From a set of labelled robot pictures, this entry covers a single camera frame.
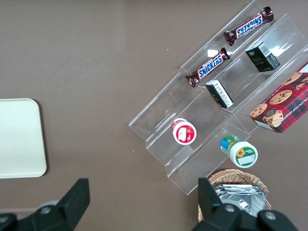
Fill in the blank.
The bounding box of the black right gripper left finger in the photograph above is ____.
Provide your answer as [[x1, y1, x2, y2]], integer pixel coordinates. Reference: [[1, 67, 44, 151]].
[[0, 178, 91, 231]]

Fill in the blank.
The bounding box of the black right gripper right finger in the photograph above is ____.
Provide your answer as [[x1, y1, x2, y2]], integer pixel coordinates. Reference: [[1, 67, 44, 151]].
[[192, 177, 299, 231]]

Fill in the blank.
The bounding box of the small wicker basket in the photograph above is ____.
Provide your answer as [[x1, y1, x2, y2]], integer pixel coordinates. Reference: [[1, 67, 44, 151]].
[[197, 168, 272, 222]]

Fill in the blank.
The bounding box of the beige plastic tray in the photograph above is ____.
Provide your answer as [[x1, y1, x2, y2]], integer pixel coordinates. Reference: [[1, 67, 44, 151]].
[[0, 98, 47, 179]]

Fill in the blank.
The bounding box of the silver foil wrapped pack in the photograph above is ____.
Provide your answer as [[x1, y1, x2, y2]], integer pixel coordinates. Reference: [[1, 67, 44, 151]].
[[211, 183, 268, 218]]

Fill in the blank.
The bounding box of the green lid yogurt cup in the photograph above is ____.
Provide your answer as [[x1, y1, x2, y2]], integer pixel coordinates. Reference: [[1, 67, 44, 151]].
[[219, 134, 259, 169]]

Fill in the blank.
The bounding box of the red lid yogurt cup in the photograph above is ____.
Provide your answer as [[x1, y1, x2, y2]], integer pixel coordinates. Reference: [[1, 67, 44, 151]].
[[171, 117, 197, 145]]

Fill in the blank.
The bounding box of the clear acrylic stepped stand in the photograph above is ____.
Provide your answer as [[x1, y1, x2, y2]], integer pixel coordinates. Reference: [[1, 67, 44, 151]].
[[128, 71, 252, 196], [180, 0, 308, 135]]

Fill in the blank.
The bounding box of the small black carton box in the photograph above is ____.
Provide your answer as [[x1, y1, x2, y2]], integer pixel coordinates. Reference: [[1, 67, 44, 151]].
[[244, 41, 281, 73], [205, 79, 234, 109]]

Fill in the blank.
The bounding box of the red tartan cookie box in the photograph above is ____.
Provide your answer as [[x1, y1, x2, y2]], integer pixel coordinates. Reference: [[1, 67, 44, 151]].
[[249, 61, 308, 133]]

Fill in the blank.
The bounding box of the Snickers chocolate bar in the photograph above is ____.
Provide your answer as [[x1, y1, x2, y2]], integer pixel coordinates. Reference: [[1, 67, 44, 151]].
[[223, 6, 275, 47], [185, 47, 231, 88]]

